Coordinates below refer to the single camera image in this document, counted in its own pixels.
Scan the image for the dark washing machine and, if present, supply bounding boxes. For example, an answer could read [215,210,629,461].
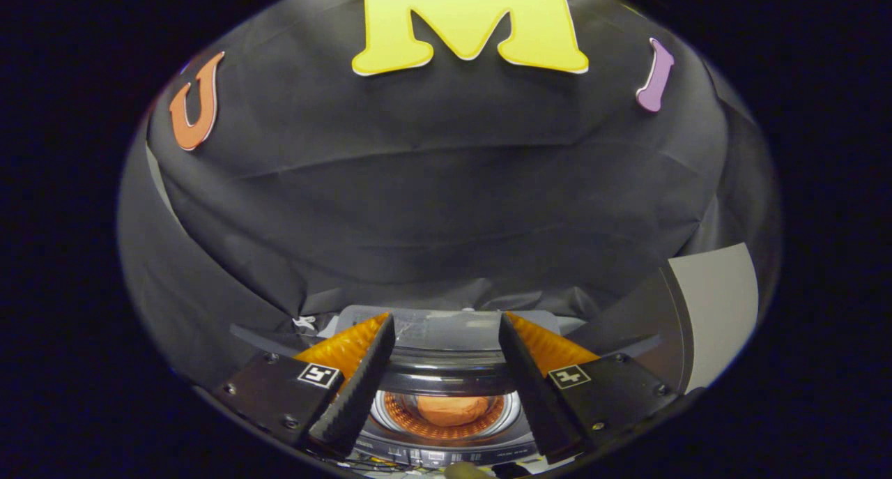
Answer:
[230,305,663,470]

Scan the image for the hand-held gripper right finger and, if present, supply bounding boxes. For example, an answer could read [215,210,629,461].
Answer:
[498,312,681,465]

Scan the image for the orange polo shirt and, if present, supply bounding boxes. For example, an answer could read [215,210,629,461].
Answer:
[416,395,493,427]

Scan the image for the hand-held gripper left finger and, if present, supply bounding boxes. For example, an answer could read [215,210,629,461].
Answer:
[216,312,397,460]

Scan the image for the grey cabinet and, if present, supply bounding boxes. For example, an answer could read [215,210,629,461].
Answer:
[564,242,760,396]

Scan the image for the black backdrop cloth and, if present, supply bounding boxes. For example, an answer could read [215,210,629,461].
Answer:
[117,0,783,389]

